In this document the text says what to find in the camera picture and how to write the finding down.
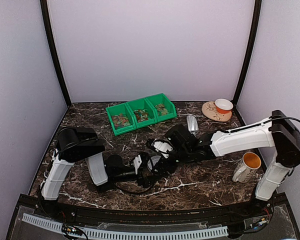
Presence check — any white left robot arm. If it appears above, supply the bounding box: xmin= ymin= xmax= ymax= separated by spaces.
xmin=37 ymin=127 xmax=155 ymax=218

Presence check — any left black frame post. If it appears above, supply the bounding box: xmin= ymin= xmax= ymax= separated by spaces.
xmin=39 ymin=0 xmax=72 ymax=108

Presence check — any green bin with star candies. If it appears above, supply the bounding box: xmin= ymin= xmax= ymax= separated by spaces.
xmin=106 ymin=103 xmax=137 ymax=136

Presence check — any white mug orange inside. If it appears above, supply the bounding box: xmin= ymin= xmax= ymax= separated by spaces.
xmin=232 ymin=152 xmax=262 ymax=183

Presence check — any metal scoop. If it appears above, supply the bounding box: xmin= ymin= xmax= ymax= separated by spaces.
xmin=186 ymin=114 xmax=199 ymax=136

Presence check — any green bin with lollipops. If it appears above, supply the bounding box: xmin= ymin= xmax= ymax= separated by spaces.
xmin=127 ymin=98 xmax=157 ymax=129

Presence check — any clear round plastic lid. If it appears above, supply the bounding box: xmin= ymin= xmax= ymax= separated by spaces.
xmin=147 ymin=155 xmax=163 ymax=173

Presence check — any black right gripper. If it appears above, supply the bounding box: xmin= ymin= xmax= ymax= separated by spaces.
xmin=152 ymin=146 xmax=193 ymax=178

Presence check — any black frame post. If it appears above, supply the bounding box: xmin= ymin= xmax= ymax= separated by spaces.
xmin=232 ymin=0 xmax=262 ymax=106
xmin=39 ymin=0 xmax=72 ymax=108

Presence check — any right black frame post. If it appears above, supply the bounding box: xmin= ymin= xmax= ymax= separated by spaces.
xmin=232 ymin=0 xmax=262 ymax=106

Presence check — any orange and white bowl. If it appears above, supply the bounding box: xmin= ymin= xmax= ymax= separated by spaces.
xmin=214 ymin=98 xmax=234 ymax=115

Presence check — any grey slotted cable duct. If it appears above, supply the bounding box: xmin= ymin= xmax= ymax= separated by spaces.
xmin=21 ymin=213 xmax=229 ymax=240

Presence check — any green bin with popsicle candies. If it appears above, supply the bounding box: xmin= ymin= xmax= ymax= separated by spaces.
xmin=146 ymin=93 xmax=177 ymax=122

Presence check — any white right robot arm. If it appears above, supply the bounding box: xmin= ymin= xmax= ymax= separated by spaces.
xmin=146 ymin=110 xmax=300 ymax=217

